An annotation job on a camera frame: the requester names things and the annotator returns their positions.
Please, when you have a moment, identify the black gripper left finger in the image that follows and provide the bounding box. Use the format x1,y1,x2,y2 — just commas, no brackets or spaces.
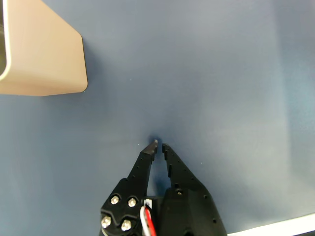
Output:
99,139,159,236

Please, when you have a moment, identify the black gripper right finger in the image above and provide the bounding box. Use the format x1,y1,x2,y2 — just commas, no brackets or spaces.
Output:
159,143,227,236

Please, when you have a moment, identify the beige square metal container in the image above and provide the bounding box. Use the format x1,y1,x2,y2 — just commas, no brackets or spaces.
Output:
0,0,89,97

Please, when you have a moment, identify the dark blue mat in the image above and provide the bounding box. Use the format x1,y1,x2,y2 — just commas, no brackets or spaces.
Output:
0,0,315,236

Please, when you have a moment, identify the red white black servo cable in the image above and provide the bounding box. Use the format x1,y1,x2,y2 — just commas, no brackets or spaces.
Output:
139,199,158,236

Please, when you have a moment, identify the white metal table frame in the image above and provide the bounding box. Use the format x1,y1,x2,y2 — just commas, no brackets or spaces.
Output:
226,213,315,236

